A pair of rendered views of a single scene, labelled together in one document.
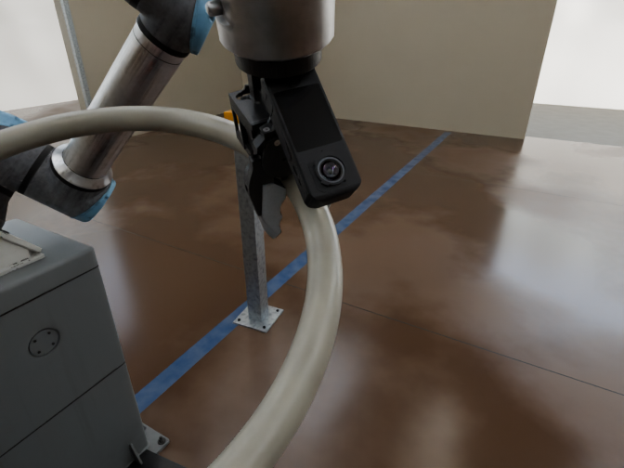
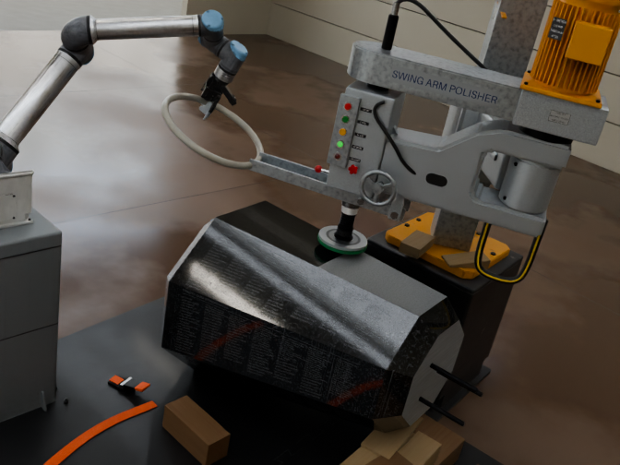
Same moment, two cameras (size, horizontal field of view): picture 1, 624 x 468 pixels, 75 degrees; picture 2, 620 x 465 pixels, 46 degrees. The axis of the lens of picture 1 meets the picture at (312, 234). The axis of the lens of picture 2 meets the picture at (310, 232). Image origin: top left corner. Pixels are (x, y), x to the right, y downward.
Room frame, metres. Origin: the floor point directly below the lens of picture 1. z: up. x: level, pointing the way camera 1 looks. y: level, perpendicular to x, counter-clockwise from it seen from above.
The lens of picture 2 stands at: (-0.71, 3.06, 2.22)
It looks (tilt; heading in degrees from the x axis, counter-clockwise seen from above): 25 degrees down; 280
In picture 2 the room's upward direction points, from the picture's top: 12 degrees clockwise
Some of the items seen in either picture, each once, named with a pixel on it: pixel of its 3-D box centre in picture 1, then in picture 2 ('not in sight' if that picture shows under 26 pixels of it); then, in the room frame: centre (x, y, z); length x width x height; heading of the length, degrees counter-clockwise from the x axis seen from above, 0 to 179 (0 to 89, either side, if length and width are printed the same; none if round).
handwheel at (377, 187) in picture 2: not in sight; (379, 185); (-0.47, 0.39, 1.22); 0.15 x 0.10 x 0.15; 177
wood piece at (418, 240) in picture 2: not in sight; (416, 244); (-0.66, -0.10, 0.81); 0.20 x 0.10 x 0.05; 75
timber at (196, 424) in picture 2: not in sight; (196, 430); (0.01, 0.76, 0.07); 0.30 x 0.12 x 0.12; 151
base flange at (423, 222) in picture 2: not in sight; (447, 242); (-0.81, -0.32, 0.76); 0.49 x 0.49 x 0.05; 67
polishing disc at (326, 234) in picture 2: not in sight; (342, 238); (-0.36, 0.26, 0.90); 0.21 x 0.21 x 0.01
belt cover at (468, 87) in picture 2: not in sight; (470, 91); (-0.71, 0.28, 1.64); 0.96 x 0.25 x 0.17; 177
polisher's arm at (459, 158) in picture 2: not in sight; (458, 172); (-0.75, 0.30, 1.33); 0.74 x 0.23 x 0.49; 177
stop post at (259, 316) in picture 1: (252, 226); not in sight; (1.75, 0.29, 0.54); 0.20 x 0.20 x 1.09; 67
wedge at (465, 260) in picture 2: not in sight; (465, 258); (-0.90, -0.10, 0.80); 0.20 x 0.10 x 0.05; 28
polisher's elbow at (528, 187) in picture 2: not in sight; (529, 181); (-1.01, 0.30, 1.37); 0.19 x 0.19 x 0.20
